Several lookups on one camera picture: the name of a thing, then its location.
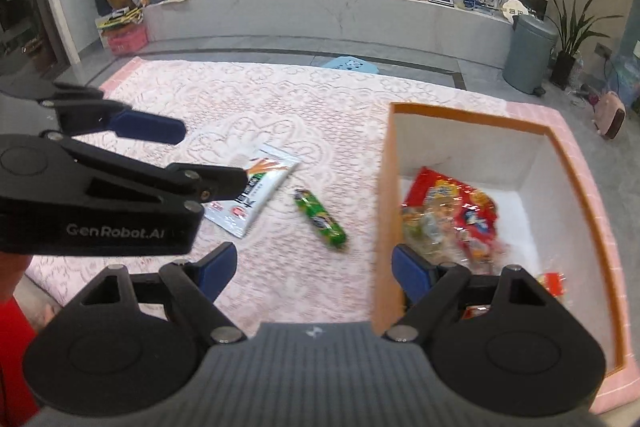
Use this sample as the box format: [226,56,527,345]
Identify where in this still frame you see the large red snack bag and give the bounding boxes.
[402,167,501,275]

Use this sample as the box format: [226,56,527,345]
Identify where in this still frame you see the white snack packet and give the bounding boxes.
[202,143,302,239]

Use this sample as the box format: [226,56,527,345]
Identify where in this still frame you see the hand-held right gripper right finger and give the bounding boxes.
[382,244,548,343]

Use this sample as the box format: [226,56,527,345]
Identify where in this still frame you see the white round container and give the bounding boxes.
[501,0,532,24]

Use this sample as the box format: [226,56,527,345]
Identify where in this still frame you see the person's left hand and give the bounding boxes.
[0,253,34,304]

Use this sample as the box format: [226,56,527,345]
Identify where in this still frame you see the grey pedal trash bin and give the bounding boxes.
[502,14,560,96]

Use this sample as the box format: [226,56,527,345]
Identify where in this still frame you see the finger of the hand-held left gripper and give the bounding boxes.
[59,138,250,215]
[0,79,187,146]

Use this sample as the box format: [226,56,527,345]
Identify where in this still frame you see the green sausage stick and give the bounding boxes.
[292,188,348,253]

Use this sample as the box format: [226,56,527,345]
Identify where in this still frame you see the orange cardboard box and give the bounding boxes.
[372,103,628,378]

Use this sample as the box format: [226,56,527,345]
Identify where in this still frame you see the light blue stool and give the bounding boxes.
[320,56,381,75]

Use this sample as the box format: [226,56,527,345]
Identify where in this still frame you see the yellow packets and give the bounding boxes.
[96,7,146,30]

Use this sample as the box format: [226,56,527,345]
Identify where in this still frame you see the small pink heater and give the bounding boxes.
[592,91,628,140]

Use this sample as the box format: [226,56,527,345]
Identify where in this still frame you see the person's red clothing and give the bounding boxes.
[0,297,43,413]

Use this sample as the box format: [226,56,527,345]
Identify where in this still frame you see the grey stone TV cabinet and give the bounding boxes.
[142,0,516,68]

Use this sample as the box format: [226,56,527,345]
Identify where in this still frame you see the potted plant black pot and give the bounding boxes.
[540,0,626,90]

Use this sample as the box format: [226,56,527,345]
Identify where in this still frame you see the pink basket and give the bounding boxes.
[102,24,150,56]

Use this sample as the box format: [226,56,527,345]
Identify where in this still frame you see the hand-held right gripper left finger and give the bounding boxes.
[80,241,247,347]

